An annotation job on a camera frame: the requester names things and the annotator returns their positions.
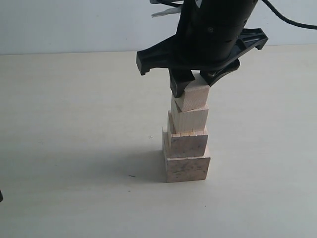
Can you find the smallest wooden cube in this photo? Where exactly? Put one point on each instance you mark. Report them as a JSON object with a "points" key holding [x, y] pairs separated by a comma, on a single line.
{"points": [[195, 94]]}

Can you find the second largest wooden cube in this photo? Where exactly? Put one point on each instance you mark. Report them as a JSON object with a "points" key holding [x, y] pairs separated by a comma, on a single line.
{"points": [[185, 144]]}

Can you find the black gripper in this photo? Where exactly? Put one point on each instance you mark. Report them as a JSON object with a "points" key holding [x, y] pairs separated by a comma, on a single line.
{"points": [[210, 37]]}

